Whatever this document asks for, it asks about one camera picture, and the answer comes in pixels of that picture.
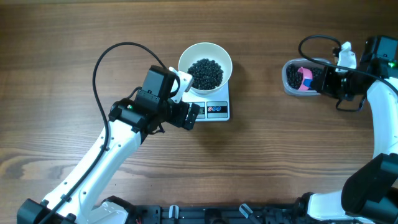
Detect pink scoop blue handle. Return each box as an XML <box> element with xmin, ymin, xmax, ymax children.
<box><xmin>297</xmin><ymin>67</ymin><xmax>313</xmax><ymax>91</ymax></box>

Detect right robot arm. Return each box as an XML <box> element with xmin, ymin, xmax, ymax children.
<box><xmin>299</xmin><ymin>35</ymin><xmax>397</xmax><ymax>223</ymax></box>

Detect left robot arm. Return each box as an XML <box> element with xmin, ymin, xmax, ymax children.
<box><xmin>17</xmin><ymin>65</ymin><xmax>200</xmax><ymax>223</ymax></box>

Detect white digital kitchen scale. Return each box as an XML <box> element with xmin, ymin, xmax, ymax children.
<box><xmin>182</xmin><ymin>82</ymin><xmax>230</xmax><ymax>122</ymax></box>

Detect black beans in bowl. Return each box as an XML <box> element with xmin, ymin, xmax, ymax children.
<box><xmin>187</xmin><ymin>58</ymin><xmax>223</xmax><ymax>90</ymax></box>

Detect white bowl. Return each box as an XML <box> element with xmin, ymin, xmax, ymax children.
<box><xmin>178</xmin><ymin>42</ymin><xmax>233</xmax><ymax>92</ymax></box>

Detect clear plastic container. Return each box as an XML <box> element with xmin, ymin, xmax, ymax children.
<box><xmin>282</xmin><ymin>58</ymin><xmax>324</xmax><ymax>96</ymax></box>

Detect left black cable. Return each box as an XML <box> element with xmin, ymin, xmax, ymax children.
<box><xmin>39</xmin><ymin>42</ymin><xmax>167</xmax><ymax>224</ymax></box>

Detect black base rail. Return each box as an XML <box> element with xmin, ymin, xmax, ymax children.
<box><xmin>93</xmin><ymin>203</ymin><xmax>352</xmax><ymax>224</ymax></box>

